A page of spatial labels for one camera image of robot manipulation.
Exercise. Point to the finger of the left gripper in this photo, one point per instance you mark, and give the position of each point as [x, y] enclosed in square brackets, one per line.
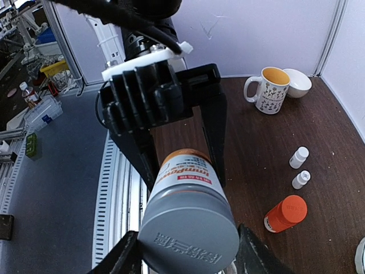
[139, 148]

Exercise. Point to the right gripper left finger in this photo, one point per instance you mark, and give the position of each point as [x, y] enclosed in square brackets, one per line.
[124, 257]

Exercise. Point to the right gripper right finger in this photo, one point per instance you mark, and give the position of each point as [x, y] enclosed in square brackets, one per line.
[254, 257]

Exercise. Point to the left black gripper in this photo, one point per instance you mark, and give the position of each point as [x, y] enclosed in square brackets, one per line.
[201, 87]

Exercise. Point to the grey bottle cap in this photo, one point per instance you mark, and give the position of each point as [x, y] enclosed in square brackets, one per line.
[188, 232]

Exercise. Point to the grey capped white orange bottle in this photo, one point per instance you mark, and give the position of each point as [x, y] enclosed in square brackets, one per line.
[187, 179]

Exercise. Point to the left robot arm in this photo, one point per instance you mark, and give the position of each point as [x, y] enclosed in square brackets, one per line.
[143, 24]

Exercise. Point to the orange pill bottle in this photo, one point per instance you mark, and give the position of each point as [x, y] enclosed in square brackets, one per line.
[289, 212]

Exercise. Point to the white floral mug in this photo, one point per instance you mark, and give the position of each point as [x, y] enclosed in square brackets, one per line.
[273, 85]

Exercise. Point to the shorter small white bottle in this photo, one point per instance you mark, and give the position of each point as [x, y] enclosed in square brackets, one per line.
[301, 180]

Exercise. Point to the plain white bowl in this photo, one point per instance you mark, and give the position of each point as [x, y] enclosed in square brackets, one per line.
[300, 83]

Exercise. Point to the taller small white bottle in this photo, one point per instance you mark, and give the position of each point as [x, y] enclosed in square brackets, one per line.
[299, 157]

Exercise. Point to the white fluted bowl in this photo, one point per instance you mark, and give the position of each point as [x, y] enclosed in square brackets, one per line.
[359, 257]

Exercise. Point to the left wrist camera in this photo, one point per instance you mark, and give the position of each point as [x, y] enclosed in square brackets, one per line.
[143, 92]

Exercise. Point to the left aluminium frame post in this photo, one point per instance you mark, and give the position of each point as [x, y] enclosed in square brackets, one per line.
[335, 24]

